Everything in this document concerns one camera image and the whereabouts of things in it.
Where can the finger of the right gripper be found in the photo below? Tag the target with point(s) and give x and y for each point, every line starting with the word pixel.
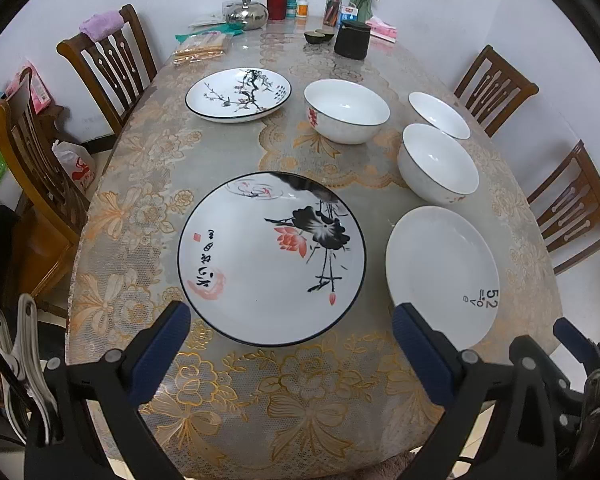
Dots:
pixel 580 347

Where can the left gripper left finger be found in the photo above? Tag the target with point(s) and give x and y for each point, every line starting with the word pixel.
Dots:
pixel 124 380

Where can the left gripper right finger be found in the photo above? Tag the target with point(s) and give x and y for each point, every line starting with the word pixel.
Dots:
pixel 457 386

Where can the plain white plate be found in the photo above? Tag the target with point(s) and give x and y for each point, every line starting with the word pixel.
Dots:
pixel 439 262

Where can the large lotus painted plate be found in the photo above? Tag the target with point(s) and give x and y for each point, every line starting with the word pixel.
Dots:
pixel 271 259

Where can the white bowl dark rim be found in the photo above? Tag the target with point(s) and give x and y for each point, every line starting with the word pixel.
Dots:
pixel 435 166

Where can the small white bowl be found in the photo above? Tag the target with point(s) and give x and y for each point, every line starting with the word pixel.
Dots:
pixel 439 114

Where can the large white bowl red flowers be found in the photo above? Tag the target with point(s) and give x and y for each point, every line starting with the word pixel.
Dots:
pixel 344 112

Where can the plum blossom painted plate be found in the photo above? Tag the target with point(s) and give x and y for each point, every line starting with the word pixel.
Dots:
pixel 238 95

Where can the metal spring clip left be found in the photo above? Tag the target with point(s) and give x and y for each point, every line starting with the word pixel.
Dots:
pixel 25 390

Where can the near right wooden chair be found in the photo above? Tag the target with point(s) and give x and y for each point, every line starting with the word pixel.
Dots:
pixel 574 212

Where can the near left wooden chair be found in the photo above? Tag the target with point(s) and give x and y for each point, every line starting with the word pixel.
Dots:
pixel 48 233

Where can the white red plastic bag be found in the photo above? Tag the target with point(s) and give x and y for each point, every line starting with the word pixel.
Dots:
pixel 77 163

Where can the far right wooden chair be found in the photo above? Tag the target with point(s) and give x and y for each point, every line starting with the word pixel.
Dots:
pixel 492 90

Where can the pink box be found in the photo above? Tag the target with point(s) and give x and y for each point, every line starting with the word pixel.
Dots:
pixel 40 96

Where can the wooden chair with purple cloth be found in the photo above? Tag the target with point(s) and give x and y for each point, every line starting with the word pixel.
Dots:
pixel 116 70

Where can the packaged crackers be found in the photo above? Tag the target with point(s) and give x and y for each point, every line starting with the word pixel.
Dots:
pixel 201 47

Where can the purple cloth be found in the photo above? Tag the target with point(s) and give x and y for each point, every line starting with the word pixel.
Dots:
pixel 102 25

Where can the pink tissue pack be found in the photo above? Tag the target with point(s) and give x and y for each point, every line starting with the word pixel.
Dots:
pixel 382 30

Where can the black cylindrical container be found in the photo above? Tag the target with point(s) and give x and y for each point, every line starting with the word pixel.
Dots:
pixel 352 40

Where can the teal plastic bag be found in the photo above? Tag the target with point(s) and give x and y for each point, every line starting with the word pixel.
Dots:
pixel 223 28

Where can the blue white carton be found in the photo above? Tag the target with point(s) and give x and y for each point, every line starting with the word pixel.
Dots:
pixel 348 13

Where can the steel kettle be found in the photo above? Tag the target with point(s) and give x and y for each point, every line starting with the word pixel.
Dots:
pixel 246 15

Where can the pencil holder with pencils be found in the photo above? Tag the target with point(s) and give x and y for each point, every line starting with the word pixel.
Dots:
pixel 331 13

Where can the orange pill bottle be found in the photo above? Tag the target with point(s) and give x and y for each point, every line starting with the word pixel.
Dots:
pixel 302 10

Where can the teal lid jar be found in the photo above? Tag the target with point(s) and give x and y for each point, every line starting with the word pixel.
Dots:
pixel 291 9

